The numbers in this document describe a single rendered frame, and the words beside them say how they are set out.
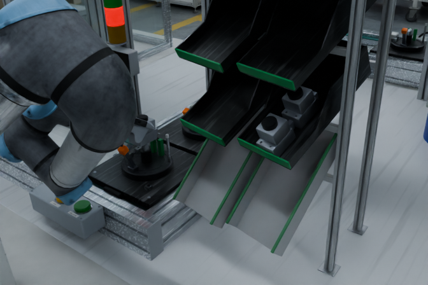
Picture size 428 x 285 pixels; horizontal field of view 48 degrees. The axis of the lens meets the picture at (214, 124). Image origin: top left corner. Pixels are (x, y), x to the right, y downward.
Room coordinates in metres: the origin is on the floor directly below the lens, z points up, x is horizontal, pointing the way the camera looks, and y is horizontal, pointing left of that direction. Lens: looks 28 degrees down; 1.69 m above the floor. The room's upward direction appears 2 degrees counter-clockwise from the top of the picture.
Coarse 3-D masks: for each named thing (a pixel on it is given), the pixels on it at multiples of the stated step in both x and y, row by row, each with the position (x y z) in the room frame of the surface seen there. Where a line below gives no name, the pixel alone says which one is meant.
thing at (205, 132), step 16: (224, 80) 1.02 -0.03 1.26; (240, 80) 1.01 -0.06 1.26; (256, 80) 0.99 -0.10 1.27; (208, 96) 0.98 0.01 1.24; (224, 96) 0.98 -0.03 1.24; (240, 96) 0.96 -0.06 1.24; (256, 96) 0.90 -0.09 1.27; (192, 112) 0.95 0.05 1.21; (208, 112) 0.95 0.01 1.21; (224, 112) 0.93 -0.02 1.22; (240, 112) 0.92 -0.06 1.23; (256, 112) 0.90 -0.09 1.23; (192, 128) 0.90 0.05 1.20; (208, 128) 0.90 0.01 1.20; (224, 128) 0.89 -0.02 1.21; (240, 128) 0.87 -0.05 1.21; (224, 144) 0.84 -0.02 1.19
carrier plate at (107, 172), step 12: (156, 144) 1.23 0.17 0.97; (120, 156) 1.17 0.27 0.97; (180, 156) 1.16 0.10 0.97; (192, 156) 1.16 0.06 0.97; (96, 168) 1.11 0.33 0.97; (108, 168) 1.11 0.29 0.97; (120, 168) 1.11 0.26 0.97; (180, 168) 1.10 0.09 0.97; (96, 180) 1.06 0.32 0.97; (108, 180) 1.05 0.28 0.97; (120, 180) 1.05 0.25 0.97; (132, 180) 1.05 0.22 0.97; (156, 180) 1.05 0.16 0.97; (168, 180) 1.04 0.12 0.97; (180, 180) 1.04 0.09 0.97; (120, 192) 1.00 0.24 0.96; (132, 192) 1.00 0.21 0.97; (144, 192) 0.99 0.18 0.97; (156, 192) 0.99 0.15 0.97; (168, 192) 1.00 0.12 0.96; (144, 204) 0.95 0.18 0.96
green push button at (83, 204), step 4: (80, 200) 0.97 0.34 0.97; (84, 200) 0.97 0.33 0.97; (76, 204) 0.95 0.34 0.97; (80, 204) 0.95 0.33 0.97; (84, 204) 0.95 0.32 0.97; (88, 204) 0.95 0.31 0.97; (76, 208) 0.94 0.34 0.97; (80, 208) 0.94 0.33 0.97; (84, 208) 0.94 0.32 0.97; (88, 208) 0.94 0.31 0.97; (80, 212) 0.93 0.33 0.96
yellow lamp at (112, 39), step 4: (124, 24) 1.32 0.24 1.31; (108, 28) 1.30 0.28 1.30; (112, 28) 1.30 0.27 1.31; (116, 28) 1.30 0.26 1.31; (120, 28) 1.30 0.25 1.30; (124, 28) 1.31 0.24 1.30; (108, 32) 1.31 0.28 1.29; (112, 32) 1.30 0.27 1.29; (116, 32) 1.30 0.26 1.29; (120, 32) 1.30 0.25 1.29; (124, 32) 1.31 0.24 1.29; (108, 36) 1.31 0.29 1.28; (112, 36) 1.30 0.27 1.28; (116, 36) 1.30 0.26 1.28; (120, 36) 1.30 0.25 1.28; (124, 36) 1.31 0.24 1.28; (112, 40) 1.30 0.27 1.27; (116, 40) 1.30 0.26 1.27; (120, 40) 1.30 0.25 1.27; (124, 40) 1.31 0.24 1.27
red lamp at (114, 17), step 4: (104, 8) 1.31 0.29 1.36; (108, 8) 1.30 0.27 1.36; (112, 8) 1.30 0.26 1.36; (116, 8) 1.30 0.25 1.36; (120, 8) 1.31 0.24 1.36; (108, 12) 1.30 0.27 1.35; (112, 12) 1.30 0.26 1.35; (116, 12) 1.30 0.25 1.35; (120, 12) 1.31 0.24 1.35; (108, 16) 1.30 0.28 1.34; (112, 16) 1.30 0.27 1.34; (116, 16) 1.30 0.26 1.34; (120, 16) 1.31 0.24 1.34; (108, 20) 1.30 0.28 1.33; (112, 20) 1.30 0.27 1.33; (116, 20) 1.30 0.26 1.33; (120, 20) 1.30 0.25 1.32; (108, 24) 1.30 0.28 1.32; (112, 24) 1.30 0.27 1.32; (116, 24) 1.30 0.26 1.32; (120, 24) 1.30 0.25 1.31
